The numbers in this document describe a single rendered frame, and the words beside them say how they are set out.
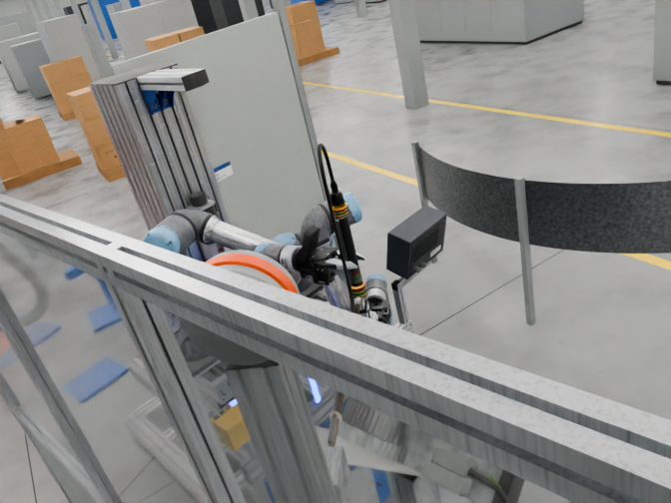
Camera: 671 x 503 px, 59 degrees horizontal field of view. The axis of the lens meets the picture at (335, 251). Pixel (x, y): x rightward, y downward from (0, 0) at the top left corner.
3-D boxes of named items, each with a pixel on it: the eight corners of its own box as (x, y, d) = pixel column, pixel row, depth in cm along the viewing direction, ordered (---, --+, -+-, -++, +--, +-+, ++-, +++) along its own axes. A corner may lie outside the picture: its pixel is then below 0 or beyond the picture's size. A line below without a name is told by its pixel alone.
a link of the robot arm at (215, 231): (182, 221, 205) (312, 271, 198) (164, 237, 196) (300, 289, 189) (184, 193, 198) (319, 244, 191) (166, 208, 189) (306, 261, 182)
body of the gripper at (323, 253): (344, 271, 168) (311, 267, 175) (337, 246, 164) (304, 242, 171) (331, 286, 163) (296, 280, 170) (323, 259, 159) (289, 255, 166)
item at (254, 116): (229, 390, 369) (84, 25, 269) (224, 387, 373) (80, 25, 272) (353, 290, 439) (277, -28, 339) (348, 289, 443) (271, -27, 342)
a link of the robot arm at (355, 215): (288, 238, 256) (319, 200, 205) (318, 225, 261) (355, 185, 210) (301, 262, 255) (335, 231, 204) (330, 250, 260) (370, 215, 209)
